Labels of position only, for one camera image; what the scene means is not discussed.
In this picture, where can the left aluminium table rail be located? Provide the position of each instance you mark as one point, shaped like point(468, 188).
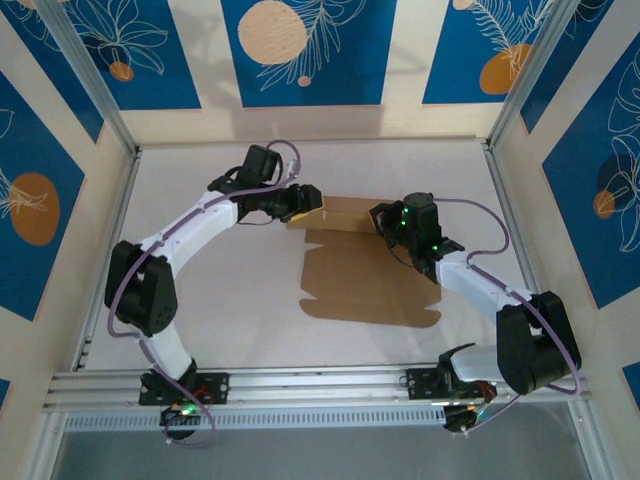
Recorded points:
point(125, 200)

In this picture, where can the aluminium frame post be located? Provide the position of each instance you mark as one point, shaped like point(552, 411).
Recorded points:
point(540, 65)
point(90, 80)

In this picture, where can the left black controller board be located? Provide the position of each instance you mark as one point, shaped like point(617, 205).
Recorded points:
point(180, 415)

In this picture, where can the brown cardboard box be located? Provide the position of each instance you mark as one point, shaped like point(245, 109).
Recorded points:
point(360, 280)

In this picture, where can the left aluminium frame post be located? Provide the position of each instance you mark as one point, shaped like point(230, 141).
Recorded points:
point(90, 80)

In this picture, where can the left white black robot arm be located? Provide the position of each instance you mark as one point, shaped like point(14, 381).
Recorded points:
point(145, 295)

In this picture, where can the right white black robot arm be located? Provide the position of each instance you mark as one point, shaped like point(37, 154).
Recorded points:
point(535, 340)

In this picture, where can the aluminium table rail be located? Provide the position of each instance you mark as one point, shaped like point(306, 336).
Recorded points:
point(125, 200)
point(501, 185)

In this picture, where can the right aluminium frame post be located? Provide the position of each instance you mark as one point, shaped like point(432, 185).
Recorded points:
point(540, 65)

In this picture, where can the wide aluminium mounting rail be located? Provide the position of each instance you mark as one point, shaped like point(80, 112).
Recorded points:
point(325, 385)

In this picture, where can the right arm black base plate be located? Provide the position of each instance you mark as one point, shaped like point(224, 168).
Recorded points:
point(420, 385)

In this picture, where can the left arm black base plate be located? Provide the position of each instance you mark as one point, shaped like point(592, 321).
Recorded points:
point(215, 387)

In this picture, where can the right black controller board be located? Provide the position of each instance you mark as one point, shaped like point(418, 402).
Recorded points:
point(462, 419)

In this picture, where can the right aluminium table rail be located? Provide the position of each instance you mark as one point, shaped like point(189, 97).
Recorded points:
point(501, 185)

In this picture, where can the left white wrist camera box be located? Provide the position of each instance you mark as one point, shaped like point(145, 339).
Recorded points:
point(292, 167)

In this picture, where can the black controller board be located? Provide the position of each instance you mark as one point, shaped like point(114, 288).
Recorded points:
point(180, 415)
point(462, 419)

